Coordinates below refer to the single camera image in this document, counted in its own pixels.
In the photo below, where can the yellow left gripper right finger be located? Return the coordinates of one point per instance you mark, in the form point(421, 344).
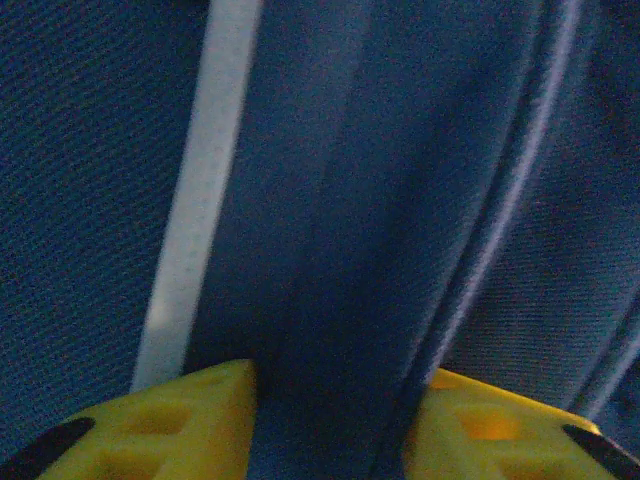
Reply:
point(500, 440)

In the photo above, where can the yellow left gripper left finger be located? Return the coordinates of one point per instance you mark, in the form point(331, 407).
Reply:
point(175, 430)

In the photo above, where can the navy blue backpack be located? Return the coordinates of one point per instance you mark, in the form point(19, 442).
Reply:
point(350, 175)

